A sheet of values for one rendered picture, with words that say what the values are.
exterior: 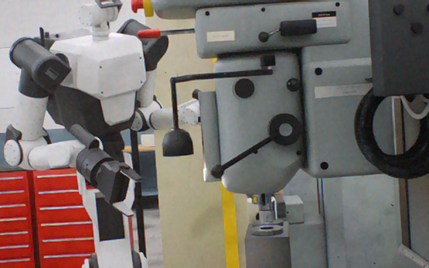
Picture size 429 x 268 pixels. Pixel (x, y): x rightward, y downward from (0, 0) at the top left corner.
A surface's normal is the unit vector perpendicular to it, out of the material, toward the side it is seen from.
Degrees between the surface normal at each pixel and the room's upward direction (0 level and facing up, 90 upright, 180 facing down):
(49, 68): 119
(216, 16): 90
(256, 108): 90
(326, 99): 90
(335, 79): 90
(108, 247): 77
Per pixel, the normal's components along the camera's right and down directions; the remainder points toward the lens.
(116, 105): 0.76, 0.19
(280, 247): -0.11, 0.06
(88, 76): 0.08, 0.22
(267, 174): 0.06, 0.51
